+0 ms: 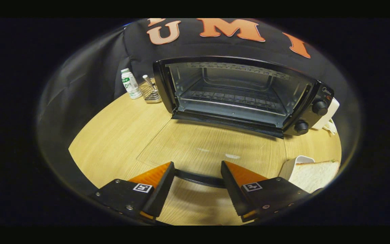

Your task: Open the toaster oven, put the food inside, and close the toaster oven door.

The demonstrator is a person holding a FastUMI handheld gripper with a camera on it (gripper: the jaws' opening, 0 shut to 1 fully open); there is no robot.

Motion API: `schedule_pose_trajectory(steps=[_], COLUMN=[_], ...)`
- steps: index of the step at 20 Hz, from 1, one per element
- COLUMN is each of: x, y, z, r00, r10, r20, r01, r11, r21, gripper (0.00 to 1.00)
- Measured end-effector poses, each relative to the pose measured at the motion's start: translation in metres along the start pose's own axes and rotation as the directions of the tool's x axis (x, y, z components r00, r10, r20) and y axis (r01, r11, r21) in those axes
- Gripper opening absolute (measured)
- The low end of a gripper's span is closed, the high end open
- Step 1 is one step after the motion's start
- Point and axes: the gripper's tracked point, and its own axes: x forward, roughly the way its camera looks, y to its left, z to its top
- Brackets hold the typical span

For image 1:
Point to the black toaster oven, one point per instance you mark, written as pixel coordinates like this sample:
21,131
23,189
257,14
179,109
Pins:
311,95

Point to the lettuce sandwich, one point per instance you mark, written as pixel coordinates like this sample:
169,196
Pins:
313,174

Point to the white plate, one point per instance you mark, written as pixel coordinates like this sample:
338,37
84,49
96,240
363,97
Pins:
288,166

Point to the black backdrop cloth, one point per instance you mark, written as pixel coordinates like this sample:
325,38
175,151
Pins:
141,51

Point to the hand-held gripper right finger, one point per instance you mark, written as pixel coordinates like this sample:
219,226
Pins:
232,189

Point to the white plastic bottle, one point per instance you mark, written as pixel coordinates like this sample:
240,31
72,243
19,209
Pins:
130,84

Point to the white pop-up toaster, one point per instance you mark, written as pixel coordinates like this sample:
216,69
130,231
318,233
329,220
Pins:
328,112

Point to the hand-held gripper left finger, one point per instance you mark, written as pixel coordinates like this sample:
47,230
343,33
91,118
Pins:
161,193

